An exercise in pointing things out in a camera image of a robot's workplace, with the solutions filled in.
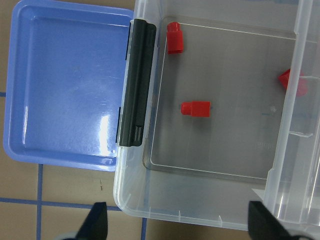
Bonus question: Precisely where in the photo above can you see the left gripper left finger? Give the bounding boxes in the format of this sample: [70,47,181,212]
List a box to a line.
[75,202,108,240]

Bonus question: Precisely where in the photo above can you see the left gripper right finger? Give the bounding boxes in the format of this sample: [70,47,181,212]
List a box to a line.
[247,201,304,240]

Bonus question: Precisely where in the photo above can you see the clear ribbed box lid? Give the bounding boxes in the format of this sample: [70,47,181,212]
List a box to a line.
[263,0,320,227]

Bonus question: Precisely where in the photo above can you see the red block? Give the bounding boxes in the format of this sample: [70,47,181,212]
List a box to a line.
[166,22,184,55]
[180,101,211,118]
[277,68,309,98]

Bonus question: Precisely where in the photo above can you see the clear plastic storage box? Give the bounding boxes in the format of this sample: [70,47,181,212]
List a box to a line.
[112,0,320,231]

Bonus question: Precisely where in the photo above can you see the black box latch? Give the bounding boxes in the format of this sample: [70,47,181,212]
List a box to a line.
[118,19,157,147]

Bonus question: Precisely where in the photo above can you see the red block under lid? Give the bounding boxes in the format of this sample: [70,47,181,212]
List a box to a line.
[277,68,309,98]

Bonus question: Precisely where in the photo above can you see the blue plastic tray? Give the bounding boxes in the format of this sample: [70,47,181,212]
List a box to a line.
[3,0,134,172]

